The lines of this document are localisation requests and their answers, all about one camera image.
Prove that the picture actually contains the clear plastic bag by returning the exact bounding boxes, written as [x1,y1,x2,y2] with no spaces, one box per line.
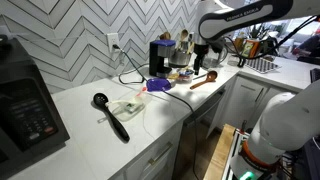
[106,92,152,123]

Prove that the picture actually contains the metal utensil holder pot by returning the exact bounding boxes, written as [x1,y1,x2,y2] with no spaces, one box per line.
[168,48,193,69]

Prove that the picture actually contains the brown wooden spoon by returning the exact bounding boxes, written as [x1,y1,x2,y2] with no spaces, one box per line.
[189,70,219,91]

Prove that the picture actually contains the dark wooden spoon head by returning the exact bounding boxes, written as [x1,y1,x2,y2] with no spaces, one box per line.
[159,31,172,41]

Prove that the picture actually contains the wooden utensil handle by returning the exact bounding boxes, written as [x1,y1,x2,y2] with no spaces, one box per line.
[186,31,196,55]

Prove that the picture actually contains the grey dish drying mat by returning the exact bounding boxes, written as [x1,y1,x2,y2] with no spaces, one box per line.
[244,57,281,75]

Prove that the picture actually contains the black plugged power cord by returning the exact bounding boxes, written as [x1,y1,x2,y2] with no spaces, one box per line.
[112,43,199,180]

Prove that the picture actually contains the round clear container blue packets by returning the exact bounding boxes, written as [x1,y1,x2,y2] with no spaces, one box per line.
[175,68,195,85]

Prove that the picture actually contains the wooden plank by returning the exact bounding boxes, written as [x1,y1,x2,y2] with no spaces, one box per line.
[203,123,236,180]

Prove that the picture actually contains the brass drawer handle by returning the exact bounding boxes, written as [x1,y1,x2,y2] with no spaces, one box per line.
[147,142,174,166]

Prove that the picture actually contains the black plastic spoon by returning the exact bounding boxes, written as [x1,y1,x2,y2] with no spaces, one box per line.
[92,92,131,143]

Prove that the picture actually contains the green potted plant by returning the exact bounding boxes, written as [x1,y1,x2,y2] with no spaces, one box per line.
[248,22,272,40]

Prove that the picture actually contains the white wall outlet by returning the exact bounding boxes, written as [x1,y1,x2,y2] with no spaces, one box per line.
[106,32,121,54]

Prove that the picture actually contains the black steel coffee machine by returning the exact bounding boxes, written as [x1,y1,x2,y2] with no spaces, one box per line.
[148,39,177,79]

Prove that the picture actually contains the large light wooden spoon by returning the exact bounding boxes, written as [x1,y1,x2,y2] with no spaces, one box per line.
[179,28,190,51]

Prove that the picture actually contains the orange green carton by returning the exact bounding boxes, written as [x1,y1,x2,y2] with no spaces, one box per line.
[240,39,261,59]

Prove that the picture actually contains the clear glass carafe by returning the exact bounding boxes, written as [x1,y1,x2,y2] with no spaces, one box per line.
[202,46,230,70]

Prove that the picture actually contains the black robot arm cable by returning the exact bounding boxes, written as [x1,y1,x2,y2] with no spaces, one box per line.
[223,14,320,68]

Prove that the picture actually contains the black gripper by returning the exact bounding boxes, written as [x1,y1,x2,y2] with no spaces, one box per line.
[193,43,210,76]

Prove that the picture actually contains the black microwave oven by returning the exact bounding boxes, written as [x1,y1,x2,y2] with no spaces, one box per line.
[0,34,71,180]

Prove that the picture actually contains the dark blue plastic lid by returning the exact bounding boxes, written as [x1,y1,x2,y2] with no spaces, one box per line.
[145,77,173,93]

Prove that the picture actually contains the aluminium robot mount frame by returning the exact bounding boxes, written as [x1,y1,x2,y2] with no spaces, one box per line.
[222,128,252,180]

